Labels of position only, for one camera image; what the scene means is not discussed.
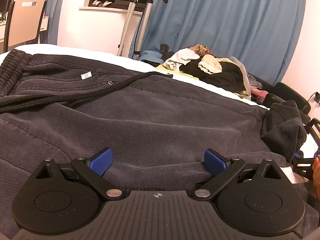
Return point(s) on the dark grey pants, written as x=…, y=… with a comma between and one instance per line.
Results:
x=53, y=202

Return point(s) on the pile of clothes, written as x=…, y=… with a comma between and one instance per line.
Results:
x=199, y=63

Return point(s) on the beige wooden chair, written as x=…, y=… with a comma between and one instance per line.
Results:
x=23, y=23

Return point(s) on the black armchair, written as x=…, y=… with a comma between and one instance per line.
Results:
x=266, y=94

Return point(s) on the teal curtain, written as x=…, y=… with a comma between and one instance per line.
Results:
x=261, y=34
x=52, y=10

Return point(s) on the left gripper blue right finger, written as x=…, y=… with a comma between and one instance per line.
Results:
x=225, y=172

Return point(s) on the left teal curtain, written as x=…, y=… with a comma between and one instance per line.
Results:
x=52, y=10

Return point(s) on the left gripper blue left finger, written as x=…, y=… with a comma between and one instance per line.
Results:
x=91, y=170

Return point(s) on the wall charger with cable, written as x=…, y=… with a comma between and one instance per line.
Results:
x=314, y=106

